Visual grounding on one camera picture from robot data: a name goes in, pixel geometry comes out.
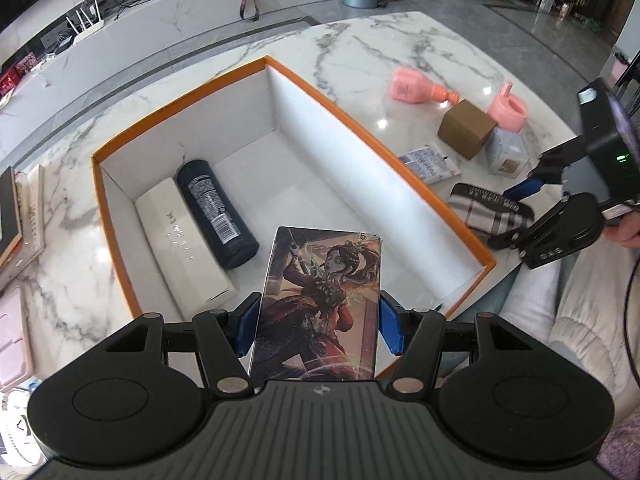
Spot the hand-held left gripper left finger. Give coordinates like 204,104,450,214
101,293,263,396

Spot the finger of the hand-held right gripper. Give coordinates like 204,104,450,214
502,135,590,202
487,227,535,252

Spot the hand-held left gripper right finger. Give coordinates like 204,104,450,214
378,294,538,396

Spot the plaid case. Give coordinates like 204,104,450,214
447,183,536,238

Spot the small clear plastic box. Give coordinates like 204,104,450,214
484,127,531,178

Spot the figure print card box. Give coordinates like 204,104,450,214
248,226,383,393

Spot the brown cardboard box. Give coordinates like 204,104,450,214
438,99,497,161

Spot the pink bottle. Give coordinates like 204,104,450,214
390,66,460,108

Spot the orange cardboard box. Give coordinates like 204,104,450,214
91,55,497,380

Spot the person's right hand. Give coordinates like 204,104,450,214
602,208,640,250

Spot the person's leg in jeans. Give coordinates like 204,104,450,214
447,260,533,323

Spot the white sachet packet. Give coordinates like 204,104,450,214
398,142,462,186

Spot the long white box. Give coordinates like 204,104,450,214
135,180,240,321

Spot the black cylinder bottle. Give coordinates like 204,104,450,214
176,159,260,270

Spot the pink tray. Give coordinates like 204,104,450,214
0,285,39,392

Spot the purple fuzzy cloth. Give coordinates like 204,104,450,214
595,410,640,480

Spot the beige book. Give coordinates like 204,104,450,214
15,164,47,263

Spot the glass dish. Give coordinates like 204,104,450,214
0,390,47,467

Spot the black book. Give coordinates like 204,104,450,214
0,166,24,261

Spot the white router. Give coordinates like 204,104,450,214
65,2,110,45

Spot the red gift box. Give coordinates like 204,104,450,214
0,52,38,95

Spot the black cable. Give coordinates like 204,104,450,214
621,252,640,378

